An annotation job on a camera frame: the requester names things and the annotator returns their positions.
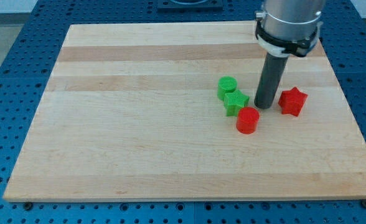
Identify red cylinder block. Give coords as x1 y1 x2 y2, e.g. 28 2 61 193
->
236 107 260 134

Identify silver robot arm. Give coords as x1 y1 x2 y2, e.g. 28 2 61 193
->
255 0 326 58

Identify light wooden board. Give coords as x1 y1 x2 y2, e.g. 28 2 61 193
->
3 21 366 202

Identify green cylinder block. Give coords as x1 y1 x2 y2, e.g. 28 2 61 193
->
217 76 237 101

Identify green star block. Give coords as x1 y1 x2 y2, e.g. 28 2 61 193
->
223 90 250 116

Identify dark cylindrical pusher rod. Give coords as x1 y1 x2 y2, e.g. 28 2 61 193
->
254 53 288 110

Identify red star block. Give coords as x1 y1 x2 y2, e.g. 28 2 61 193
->
278 86 308 117

